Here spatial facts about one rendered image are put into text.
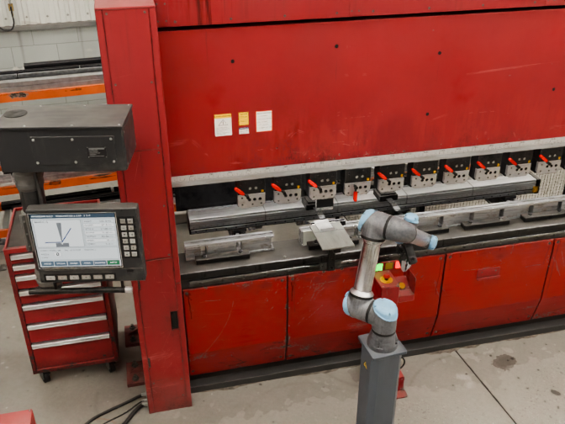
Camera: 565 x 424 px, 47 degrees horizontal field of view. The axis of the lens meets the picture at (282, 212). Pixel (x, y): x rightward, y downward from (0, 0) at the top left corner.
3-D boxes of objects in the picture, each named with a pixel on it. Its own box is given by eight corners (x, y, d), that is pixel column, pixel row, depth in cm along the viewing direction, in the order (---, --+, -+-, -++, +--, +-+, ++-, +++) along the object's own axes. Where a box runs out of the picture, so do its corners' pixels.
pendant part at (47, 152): (29, 307, 289) (-14, 127, 248) (44, 275, 311) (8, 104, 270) (145, 304, 291) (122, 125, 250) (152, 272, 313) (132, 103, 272)
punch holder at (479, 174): (475, 182, 382) (479, 156, 374) (467, 175, 389) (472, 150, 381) (498, 178, 385) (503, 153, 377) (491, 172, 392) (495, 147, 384)
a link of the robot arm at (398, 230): (413, 220, 291) (440, 233, 334) (390, 214, 296) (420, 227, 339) (405, 246, 291) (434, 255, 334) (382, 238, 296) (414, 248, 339)
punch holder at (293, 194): (274, 204, 357) (274, 177, 349) (271, 197, 364) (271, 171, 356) (301, 201, 360) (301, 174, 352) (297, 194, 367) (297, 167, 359)
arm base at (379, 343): (403, 349, 313) (405, 333, 309) (374, 356, 309) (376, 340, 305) (389, 330, 326) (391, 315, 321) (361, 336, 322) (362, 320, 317)
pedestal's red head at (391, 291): (380, 305, 362) (382, 278, 354) (370, 288, 376) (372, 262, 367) (414, 300, 366) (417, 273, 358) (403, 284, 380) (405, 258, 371)
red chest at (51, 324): (36, 391, 396) (2, 251, 348) (43, 338, 439) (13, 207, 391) (121, 378, 407) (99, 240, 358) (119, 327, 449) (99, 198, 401)
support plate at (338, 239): (322, 251, 350) (322, 249, 350) (309, 226, 373) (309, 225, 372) (354, 246, 354) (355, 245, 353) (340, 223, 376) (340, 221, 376)
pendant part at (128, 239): (39, 283, 281) (23, 210, 263) (47, 267, 291) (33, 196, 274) (145, 281, 282) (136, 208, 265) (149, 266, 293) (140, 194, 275)
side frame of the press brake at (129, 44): (149, 414, 380) (93, 7, 268) (141, 324, 452) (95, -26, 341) (192, 407, 385) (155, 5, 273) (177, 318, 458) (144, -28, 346)
